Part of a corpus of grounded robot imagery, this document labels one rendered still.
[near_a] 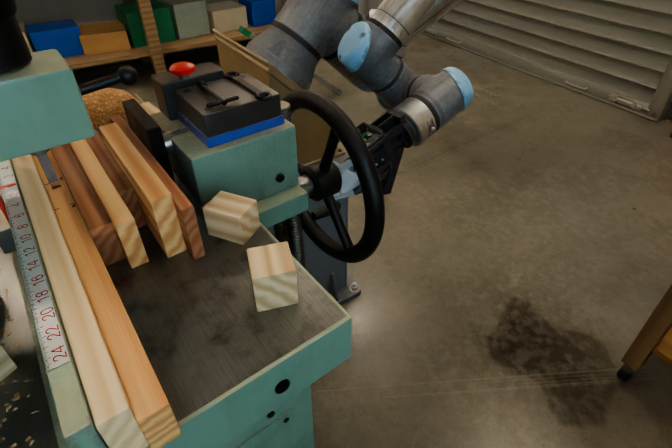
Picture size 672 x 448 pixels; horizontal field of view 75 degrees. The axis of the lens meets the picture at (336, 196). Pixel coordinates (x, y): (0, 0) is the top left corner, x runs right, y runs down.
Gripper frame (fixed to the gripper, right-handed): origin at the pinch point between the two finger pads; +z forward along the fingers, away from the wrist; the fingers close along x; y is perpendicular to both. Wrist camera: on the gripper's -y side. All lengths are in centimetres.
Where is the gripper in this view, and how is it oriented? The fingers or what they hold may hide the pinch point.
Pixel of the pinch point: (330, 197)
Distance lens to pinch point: 83.3
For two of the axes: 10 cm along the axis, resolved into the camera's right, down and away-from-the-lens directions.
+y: -2.7, -6.4, -7.2
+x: 6.1, 4.7, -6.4
